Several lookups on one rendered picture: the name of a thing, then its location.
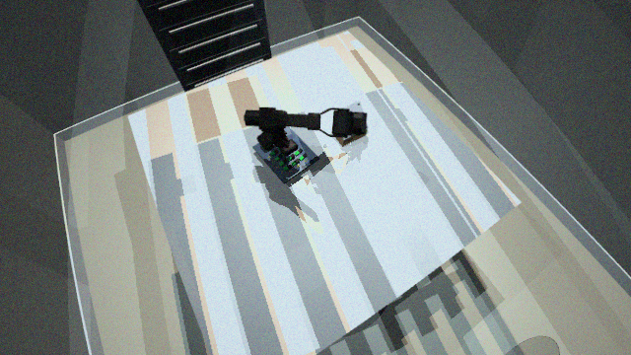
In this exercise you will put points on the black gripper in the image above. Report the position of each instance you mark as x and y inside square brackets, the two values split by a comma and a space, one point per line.
[285, 145]

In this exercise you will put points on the grey switch panel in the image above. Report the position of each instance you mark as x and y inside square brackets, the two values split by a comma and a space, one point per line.
[288, 167]

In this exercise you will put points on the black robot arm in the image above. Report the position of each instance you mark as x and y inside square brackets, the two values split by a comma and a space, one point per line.
[268, 119]

